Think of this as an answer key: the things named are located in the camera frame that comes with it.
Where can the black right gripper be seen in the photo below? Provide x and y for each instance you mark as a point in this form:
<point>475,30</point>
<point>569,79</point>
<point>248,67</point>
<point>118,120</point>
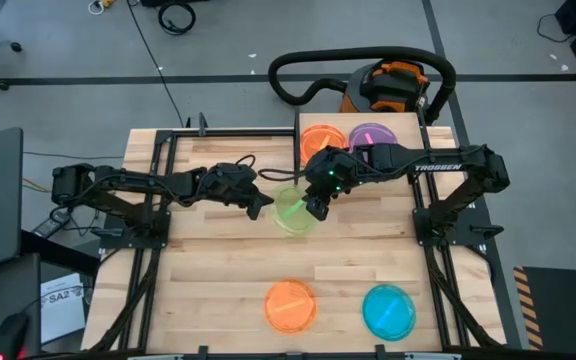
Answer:
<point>333,182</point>

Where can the black aluminium rig frame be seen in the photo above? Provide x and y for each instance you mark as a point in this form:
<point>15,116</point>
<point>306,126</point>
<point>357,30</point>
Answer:
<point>228,132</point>

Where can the teal translucent plastic plate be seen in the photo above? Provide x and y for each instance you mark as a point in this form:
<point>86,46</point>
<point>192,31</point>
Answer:
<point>389,312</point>
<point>385,131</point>

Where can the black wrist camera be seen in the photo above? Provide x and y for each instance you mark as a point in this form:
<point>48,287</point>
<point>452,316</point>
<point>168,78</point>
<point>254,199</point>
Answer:
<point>235,174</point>
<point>335,160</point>

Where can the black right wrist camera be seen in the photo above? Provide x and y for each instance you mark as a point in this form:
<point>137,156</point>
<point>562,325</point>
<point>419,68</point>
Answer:
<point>335,160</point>

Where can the green translucent plastic plate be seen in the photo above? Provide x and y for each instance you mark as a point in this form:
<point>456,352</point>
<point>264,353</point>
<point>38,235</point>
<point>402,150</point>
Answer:
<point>290,220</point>

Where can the black computer mouse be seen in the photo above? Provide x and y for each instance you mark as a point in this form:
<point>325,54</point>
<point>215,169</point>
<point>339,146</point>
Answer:
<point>10,335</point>

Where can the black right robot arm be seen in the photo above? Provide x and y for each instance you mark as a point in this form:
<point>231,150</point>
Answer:
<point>443,167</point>

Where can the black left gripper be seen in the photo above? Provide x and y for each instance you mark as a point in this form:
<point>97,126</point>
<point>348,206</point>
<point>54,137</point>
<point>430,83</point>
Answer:
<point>228,195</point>

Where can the orange and black shop vacuum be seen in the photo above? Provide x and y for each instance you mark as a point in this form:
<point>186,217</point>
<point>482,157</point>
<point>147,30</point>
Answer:
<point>393,85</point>

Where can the orange translucent plastic plate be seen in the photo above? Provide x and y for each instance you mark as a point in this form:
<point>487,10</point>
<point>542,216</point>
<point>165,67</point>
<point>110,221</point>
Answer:
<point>290,306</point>
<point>320,137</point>

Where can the white paper sheet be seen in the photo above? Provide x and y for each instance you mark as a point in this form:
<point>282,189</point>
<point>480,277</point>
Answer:
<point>63,310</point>

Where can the black hazard-striped floor mat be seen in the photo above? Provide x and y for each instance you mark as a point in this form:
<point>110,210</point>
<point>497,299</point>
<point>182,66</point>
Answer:
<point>563,305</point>

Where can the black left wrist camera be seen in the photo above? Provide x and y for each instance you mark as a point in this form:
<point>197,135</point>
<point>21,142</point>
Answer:
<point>235,174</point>

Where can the black power adapter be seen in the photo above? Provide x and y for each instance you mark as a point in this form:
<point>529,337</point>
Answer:
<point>48,227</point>

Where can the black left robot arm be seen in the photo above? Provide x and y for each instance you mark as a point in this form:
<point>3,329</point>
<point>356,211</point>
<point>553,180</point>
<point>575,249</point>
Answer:
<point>133,180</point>

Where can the pink translucent plastic plate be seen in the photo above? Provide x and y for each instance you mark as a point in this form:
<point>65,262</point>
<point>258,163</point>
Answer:
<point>370,134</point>

